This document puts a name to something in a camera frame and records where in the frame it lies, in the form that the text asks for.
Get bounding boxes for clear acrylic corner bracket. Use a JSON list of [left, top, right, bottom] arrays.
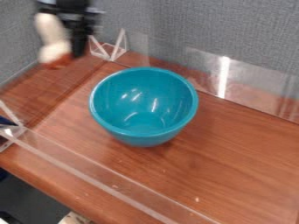
[[89, 28, 129, 61]]

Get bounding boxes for clear acrylic front barrier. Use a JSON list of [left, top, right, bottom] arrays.
[[0, 127, 219, 224]]

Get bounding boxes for clear acrylic back barrier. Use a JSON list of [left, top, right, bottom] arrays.
[[127, 31, 299, 123]]

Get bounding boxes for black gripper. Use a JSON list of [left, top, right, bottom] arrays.
[[37, 0, 106, 58]]

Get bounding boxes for clear acrylic left bracket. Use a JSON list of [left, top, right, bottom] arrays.
[[0, 100, 26, 153]]

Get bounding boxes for blue bowl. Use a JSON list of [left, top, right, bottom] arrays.
[[89, 66, 201, 147]]

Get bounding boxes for white plush mushroom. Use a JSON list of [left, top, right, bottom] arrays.
[[34, 13, 73, 69]]

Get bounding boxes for clear acrylic barrier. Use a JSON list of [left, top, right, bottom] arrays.
[[0, 127, 219, 224], [127, 31, 299, 123]]

